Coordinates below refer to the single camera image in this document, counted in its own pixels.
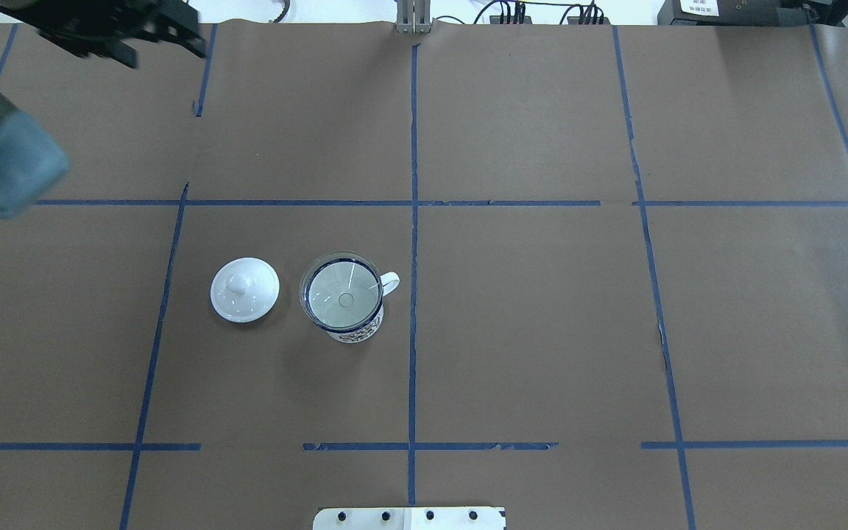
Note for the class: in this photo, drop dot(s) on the brown paper table cover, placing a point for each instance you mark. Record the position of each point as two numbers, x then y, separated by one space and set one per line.
597 277

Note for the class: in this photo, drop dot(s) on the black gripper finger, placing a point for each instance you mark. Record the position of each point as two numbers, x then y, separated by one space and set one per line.
122 53
191 42

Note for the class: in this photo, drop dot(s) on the white ceramic lid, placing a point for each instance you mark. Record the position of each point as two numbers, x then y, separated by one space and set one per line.
244 290

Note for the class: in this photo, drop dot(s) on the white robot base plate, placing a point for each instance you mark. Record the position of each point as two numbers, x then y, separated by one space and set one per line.
410 517

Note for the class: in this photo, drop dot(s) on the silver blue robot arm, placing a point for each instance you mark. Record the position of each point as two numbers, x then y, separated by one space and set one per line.
31 161

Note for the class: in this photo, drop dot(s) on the black power strip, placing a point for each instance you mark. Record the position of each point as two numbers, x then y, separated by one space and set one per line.
571 14

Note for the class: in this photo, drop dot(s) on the aluminium frame post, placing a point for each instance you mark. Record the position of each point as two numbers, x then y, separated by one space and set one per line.
413 16

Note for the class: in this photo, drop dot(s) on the white enamel mug blue rim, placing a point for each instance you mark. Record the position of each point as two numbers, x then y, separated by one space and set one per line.
354 324

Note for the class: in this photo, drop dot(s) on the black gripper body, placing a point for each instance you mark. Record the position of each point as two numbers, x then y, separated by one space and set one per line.
82 22

